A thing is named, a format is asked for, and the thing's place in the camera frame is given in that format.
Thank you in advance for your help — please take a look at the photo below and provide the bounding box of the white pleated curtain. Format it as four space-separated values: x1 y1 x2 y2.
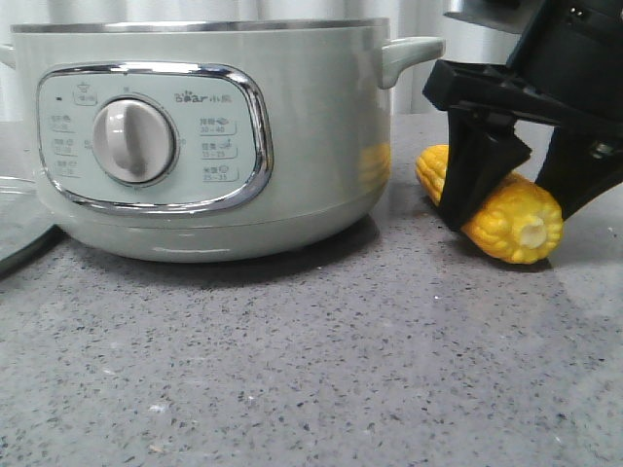
0 0 517 123

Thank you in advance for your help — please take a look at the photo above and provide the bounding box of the light green electric cooking pot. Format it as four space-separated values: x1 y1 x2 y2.
1 18 445 263

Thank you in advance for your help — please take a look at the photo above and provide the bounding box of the glass pot lid steel rim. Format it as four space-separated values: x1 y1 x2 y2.
1 176 64 279

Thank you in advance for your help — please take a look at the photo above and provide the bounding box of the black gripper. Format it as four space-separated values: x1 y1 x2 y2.
423 1 622 231

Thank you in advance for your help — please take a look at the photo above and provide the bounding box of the yellow corn cob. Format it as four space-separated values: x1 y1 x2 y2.
414 144 565 266

